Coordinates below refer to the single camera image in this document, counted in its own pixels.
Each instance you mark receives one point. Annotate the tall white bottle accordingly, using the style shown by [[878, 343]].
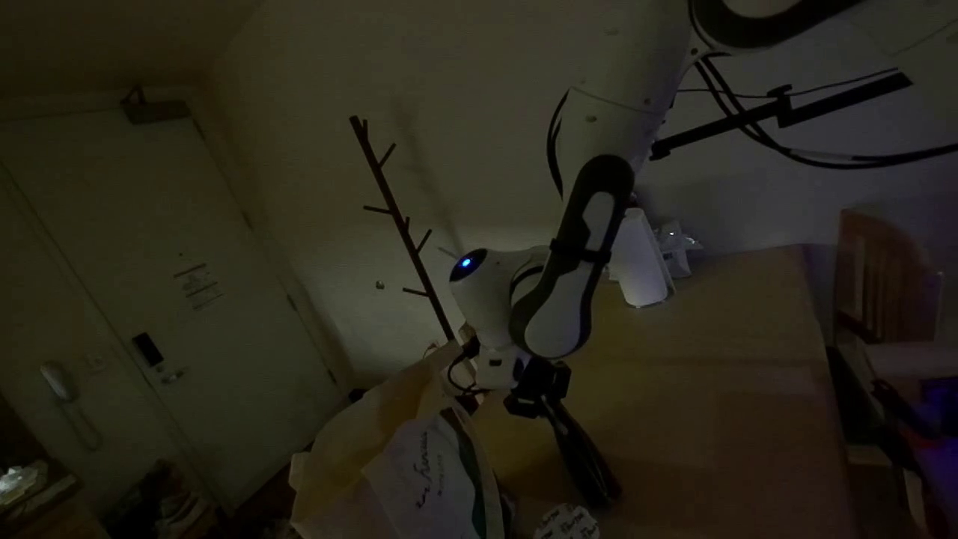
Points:
[[644, 265]]

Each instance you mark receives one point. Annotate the black coat rack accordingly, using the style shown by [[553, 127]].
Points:
[[399, 220]]

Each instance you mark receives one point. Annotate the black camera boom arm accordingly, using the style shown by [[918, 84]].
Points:
[[788, 107]]

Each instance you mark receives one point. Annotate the white door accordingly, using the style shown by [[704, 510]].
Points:
[[150, 199]]

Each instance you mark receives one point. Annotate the dark door closer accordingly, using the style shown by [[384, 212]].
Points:
[[150, 106]]

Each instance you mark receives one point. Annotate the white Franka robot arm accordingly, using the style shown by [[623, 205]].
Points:
[[618, 90]]

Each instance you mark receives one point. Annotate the white bag on table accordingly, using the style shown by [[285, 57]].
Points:
[[680, 245]]

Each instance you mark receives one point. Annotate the wooden shelf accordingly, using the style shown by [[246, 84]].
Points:
[[34, 494]]

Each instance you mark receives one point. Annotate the white paper shopping bag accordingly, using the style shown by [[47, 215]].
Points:
[[399, 458]]

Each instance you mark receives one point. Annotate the door lock keypad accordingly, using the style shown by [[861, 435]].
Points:
[[153, 358]]

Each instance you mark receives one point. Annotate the dark shoe pile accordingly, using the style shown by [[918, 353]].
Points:
[[167, 503]]

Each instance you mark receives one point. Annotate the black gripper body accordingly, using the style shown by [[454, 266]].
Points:
[[540, 384]]

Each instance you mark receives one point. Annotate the wooden slat-back chair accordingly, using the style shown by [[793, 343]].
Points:
[[878, 278]]

